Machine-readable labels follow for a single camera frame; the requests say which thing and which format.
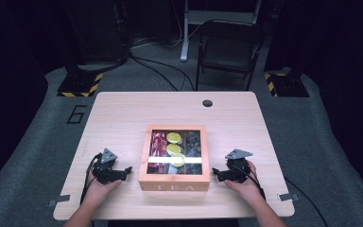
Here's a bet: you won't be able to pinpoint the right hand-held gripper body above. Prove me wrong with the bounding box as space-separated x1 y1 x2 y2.
224 148 253 184

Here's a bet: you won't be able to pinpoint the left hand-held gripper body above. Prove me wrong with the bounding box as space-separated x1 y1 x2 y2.
91 148 123 185

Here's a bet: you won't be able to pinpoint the wooden box with glass lid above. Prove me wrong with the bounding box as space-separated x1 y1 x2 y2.
138 124 212 192

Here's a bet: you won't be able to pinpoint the person's left hand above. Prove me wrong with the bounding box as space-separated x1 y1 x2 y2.
84 171 123 206

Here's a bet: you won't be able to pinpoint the person's right hand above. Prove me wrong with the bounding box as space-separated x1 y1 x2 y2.
224 160 267 208

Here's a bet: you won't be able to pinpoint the bunch of dark packets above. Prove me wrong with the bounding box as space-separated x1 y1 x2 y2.
183 131 202 175

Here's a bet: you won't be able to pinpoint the bunch of red sachets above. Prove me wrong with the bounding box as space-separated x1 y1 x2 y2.
149 130 167 175

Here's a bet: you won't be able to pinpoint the green round capsule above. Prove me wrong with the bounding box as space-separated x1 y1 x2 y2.
165 131 183 145
165 143 182 156
170 152 187 167

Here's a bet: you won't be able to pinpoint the grey tape strip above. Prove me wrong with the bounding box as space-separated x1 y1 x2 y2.
46 194 72 208
276 192 300 203

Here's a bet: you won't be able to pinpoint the black tape floor marker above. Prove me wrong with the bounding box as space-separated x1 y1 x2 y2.
66 105 88 125

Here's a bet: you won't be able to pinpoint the black yellow striped stand base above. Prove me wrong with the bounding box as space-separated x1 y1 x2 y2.
57 72 104 98
263 66 311 98

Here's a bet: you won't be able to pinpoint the black folding chair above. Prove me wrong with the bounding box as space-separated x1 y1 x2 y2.
195 19 268 93

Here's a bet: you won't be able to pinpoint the black computer tower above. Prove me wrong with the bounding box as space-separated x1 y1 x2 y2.
60 0 130 66

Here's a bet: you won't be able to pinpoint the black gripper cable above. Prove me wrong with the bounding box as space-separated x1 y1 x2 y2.
79 152 104 206
233 164 268 201

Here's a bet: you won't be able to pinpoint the black floor cable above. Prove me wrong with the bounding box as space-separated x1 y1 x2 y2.
284 177 330 227

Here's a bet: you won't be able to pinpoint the black floor cables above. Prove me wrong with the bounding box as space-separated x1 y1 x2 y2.
128 54 197 93

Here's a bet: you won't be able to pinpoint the white metal desk frame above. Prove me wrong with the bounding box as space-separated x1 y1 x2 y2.
180 0 263 62

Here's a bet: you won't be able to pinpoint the white thin cables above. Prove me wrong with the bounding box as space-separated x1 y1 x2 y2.
131 9 201 50

